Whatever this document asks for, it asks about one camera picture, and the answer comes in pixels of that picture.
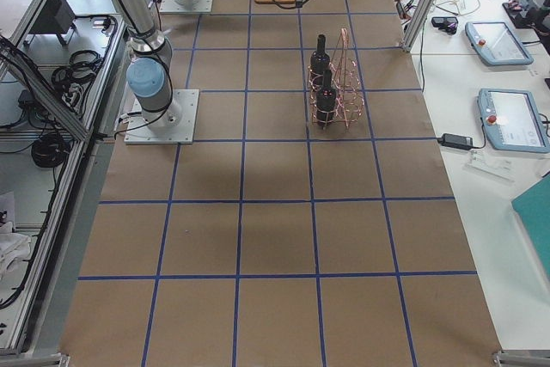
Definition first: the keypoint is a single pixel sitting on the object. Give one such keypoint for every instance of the copper wire bottle basket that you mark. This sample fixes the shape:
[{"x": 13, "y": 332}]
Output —
[{"x": 349, "y": 102}]

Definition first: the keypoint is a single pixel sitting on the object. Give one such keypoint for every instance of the teach pendant near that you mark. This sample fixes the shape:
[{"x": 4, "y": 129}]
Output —
[{"x": 511, "y": 120}]

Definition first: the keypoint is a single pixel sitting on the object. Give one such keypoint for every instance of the black power adapter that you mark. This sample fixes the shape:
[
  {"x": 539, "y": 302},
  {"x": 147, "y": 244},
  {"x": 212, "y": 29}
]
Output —
[{"x": 454, "y": 141}]

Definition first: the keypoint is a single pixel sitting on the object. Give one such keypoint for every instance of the teach pendant far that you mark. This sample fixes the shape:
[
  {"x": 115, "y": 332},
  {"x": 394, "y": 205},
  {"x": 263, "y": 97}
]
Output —
[{"x": 497, "y": 44}]

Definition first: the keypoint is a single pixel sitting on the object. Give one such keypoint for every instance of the dark wine bottle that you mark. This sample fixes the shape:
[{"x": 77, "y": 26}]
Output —
[
  {"x": 319, "y": 59},
  {"x": 325, "y": 100}
]

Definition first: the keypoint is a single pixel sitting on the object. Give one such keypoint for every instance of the teach pendant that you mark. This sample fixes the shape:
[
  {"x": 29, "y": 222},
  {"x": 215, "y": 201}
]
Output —
[
  {"x": 511, "y": 120},
  {"x": 497, "y": 44}
]

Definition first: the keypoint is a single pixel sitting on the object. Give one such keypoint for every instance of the dark wine bottle far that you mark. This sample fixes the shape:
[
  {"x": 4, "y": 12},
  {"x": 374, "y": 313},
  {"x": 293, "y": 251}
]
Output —
[{"x": 319, "y": 59}]

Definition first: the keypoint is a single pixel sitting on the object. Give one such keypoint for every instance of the dark wine bottle near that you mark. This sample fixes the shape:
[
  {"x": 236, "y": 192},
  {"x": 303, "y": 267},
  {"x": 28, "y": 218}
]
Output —
[{"x": 325, "y": 100}]

